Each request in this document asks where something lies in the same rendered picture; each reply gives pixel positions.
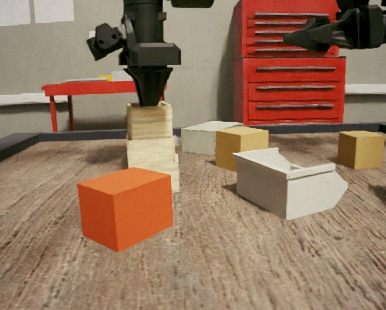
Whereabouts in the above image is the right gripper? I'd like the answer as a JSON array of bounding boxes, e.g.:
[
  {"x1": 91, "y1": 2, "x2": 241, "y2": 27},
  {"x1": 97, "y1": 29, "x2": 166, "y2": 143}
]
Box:
[{"x1": 283, "y1": 4, "x2": 386, "y2": 53}]

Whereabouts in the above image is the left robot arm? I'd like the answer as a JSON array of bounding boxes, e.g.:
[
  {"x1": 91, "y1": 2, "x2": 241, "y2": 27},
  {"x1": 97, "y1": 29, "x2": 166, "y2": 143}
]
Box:
[{"x1": 86, "y1": 0, "x2": 214, "y2": 61}]

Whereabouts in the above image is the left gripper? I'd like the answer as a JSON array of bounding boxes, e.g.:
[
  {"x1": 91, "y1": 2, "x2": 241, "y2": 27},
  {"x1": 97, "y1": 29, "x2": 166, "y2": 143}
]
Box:
[{"x1": 118, "y1": 4, "x2": 181, "y2": 107}]

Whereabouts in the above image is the orange block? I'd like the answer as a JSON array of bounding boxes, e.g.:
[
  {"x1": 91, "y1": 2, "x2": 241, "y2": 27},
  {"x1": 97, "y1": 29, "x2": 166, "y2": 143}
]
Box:
[{"x1": 77, "y1": 167, "x2": 173, "y2": 253}]

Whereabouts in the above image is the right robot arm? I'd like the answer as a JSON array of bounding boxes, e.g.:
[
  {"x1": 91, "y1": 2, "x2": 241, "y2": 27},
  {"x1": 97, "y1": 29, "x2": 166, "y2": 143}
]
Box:
[{"x1": 335, "y1": 0, "x2": 386, "y2": 44}]

